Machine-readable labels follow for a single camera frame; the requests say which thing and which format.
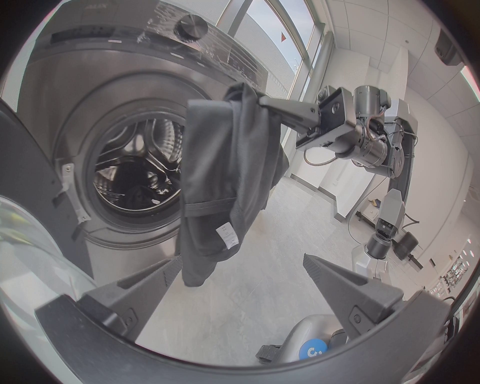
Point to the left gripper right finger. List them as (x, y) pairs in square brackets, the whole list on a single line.
[(348, 296)]

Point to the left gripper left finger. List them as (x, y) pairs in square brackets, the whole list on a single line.
[(129, 300)]

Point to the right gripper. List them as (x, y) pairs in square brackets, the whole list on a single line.
[(337, 112)]

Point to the dark grey garment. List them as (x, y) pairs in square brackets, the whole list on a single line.
[(225, 168)]

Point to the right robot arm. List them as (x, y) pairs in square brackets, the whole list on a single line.
[(397, 150)]

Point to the heap of dark clothes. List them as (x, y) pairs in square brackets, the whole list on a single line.
[(138, 195)]

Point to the washing machine door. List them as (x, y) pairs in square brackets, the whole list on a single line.
[(30, 168)]

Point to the grey washing machine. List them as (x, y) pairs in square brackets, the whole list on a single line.
[(112, 93)]

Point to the window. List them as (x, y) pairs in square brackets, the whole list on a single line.
[(277, 48)]

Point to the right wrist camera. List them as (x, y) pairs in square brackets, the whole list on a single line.
[(324, 94)]

